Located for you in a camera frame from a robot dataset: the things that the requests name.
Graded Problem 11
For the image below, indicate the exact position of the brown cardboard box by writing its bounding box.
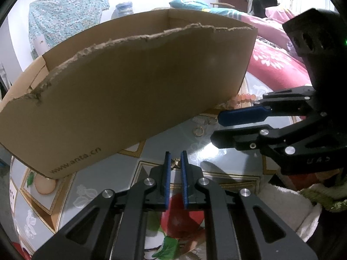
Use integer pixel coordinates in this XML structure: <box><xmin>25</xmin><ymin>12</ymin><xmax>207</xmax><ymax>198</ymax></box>
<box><xmin>0</xmin><ymin>8</ymin><xmax>258</xmax><ymax>180</ymax></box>

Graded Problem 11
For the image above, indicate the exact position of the blue patterned quilt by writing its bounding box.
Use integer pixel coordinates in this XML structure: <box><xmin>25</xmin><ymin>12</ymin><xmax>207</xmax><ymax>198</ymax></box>
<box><xmin>169</xmin><ymin>0</ymin><xmax>245</xmax><ymax>16</ymax></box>

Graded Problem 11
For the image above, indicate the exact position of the fruit print tablecloth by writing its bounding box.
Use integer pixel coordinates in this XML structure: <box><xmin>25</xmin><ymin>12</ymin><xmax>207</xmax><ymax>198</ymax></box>
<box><xmin>9</xmin><ymin>78</ymin><xmax>308</xmax><ymax>260</ymax></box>

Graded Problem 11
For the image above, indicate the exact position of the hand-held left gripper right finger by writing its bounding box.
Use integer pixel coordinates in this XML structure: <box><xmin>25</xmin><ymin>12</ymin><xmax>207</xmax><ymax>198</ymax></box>
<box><xmin>181</xmin><ymin>150</ymin><xmax>318</xmax><ymax>260</ymax></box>

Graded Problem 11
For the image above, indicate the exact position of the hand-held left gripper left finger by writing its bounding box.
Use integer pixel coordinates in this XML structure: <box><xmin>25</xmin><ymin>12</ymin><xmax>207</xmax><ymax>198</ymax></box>
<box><xmin>33</xmin><ymin>152</ymin><xmax>172</xmax><ymax>260</ymax></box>

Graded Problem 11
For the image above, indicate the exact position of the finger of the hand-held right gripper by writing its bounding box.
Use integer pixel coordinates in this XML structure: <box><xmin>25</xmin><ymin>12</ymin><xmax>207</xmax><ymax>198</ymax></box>
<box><xmin>211</xmin><ymin>112</ymin><xmax>330</xmax><ymax>155</ymax></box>
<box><xmin>218</xmin><ymin>86</ymin><xmax>316</xmax><ymax>127</ymax></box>

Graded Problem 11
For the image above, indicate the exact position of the pink floral blanket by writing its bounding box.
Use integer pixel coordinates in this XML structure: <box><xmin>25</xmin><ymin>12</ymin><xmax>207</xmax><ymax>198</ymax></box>
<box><xmin>239</xmin><ymin>6</ymin><xmax>315</xmax><ymax>120</ymax></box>

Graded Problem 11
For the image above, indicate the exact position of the teal floral wall cloth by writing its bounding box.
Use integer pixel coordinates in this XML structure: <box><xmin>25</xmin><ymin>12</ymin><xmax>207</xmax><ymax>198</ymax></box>
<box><xmin>28</xmin><ymin>0</ymin><xmax>110</xmax><ymax>60</ymax></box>

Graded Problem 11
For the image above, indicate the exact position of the olive knitted cloth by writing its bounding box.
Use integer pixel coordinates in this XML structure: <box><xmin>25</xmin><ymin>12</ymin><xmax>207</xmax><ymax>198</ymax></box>
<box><xmin>299</xmin><ymin>183</ymin><xmax>347</xmax><ymax>212</ymax></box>

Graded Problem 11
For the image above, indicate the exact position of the pink orange bead bracelet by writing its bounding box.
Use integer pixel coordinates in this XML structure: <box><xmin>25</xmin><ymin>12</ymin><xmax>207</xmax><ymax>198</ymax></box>
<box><xmin>228</xmin><ymin>93</ymin><xmax>257</xmax><ymax>107</ymax></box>

